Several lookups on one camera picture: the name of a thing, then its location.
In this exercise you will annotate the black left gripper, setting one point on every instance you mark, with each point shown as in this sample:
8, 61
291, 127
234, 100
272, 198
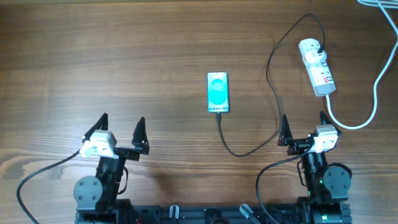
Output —
139, 141

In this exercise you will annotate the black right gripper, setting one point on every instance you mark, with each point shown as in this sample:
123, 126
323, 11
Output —
286, 139

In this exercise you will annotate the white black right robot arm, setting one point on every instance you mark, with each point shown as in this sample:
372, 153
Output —
327, 183

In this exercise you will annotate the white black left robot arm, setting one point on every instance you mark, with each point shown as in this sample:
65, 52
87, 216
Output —
97, 196

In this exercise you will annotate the white charger plug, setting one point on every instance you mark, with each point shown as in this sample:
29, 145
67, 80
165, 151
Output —
313, 58

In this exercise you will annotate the white power strip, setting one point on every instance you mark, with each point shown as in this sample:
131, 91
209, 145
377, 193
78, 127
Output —
320, 76

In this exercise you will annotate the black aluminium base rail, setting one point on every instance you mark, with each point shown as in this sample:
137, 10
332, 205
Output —
281, 213

